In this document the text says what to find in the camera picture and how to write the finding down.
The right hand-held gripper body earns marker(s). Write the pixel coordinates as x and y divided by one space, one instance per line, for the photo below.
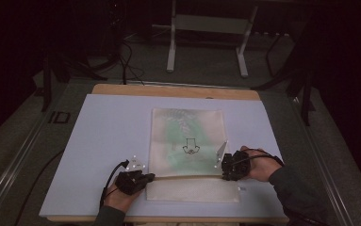
239 164

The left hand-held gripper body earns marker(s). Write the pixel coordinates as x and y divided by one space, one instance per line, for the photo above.
131 182

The person's left hand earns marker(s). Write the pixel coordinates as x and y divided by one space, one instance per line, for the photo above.
121 199

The person's right hand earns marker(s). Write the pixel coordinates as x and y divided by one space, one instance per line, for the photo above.
261 168

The light blue board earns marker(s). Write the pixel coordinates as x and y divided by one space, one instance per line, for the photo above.
112 132

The wooden table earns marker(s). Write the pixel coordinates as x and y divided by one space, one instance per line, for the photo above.
175 91

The black tripod stand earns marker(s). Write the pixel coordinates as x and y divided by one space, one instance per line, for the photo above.
297 81
62 72

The white metal stand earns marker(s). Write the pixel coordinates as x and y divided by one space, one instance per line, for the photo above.
209 25

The aluminium rail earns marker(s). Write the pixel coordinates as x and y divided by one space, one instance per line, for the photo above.
322 163
14 163

